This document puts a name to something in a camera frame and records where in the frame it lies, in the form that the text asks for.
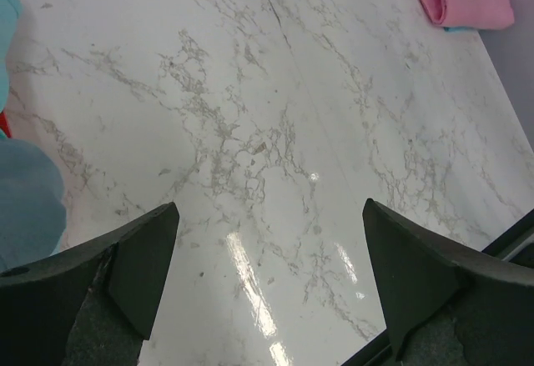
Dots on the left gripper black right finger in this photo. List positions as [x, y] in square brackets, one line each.
[445, 303]

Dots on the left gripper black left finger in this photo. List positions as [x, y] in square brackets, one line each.
[93, 304]

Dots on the slate blue t-shirt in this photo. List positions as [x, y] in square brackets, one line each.
[33, 217]

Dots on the red plastic bin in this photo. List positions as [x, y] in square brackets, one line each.
[4, 125]

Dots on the folded teal t-shirt under pink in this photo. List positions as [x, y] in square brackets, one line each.
[457, 29]

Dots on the aqua t-shirt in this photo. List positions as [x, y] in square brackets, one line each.
[10, 13]

